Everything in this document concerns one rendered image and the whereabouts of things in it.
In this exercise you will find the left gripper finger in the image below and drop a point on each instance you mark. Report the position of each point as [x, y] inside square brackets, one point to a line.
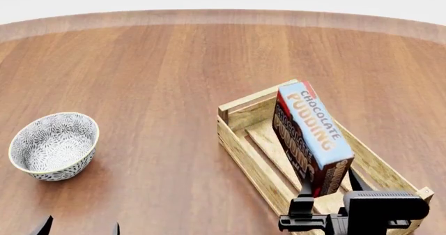
[45, 227]
[115, 229]

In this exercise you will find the white grey floral patterned bowl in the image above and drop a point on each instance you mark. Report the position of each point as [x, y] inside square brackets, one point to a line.
[52, 143]

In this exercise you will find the light wooden slatted crate tray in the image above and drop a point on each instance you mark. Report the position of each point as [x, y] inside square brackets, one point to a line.
[251, 146]

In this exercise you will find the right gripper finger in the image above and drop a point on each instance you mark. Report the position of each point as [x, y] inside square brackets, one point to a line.
[302, 203]
[360, 182]

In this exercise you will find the chocolate pudding box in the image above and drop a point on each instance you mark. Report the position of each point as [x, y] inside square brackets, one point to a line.
[310, 130]

